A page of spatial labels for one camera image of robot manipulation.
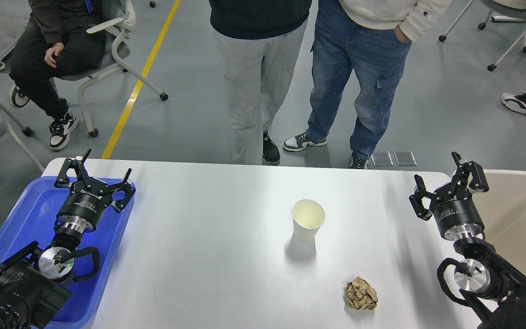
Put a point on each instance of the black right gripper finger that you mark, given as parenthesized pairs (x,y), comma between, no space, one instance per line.
(468,176)
(417,197)

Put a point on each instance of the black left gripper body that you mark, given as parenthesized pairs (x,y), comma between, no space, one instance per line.
(85,204)

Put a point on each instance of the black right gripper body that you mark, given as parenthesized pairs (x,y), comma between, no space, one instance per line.
(455,213)

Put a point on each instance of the white paper cup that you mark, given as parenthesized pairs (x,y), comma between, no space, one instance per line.
(308,216)

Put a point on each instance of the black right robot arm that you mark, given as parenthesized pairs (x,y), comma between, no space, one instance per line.
(483,281)

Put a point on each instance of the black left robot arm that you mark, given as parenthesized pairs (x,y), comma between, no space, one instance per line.
(57,247)

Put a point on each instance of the metal floor plate right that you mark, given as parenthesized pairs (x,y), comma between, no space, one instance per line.
(405,158)

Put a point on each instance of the metal floor plate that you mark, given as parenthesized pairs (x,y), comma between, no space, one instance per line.
(382,159)
(405,158)

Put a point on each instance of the beige plastic bin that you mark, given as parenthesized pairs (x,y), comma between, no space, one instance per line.
(503,211)

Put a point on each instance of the blue plastic tray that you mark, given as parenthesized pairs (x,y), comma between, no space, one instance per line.
(33,218)

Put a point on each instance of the metal floor plate left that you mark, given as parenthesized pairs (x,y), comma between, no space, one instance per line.
(382,159)

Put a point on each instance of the crumpled brown paper ball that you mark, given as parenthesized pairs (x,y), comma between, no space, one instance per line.
(360,295)

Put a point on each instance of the seated person in black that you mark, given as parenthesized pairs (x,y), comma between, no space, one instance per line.
(56,43)

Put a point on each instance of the person in blue jeans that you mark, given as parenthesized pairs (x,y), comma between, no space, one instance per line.
(372,39)

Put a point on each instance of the grey office chair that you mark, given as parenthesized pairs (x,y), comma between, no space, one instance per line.
(119,22)

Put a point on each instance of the white chair top right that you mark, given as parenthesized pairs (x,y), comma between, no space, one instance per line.
(481,35)

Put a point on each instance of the person in grey sweatpants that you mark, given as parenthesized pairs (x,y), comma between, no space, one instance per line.
(259,42)

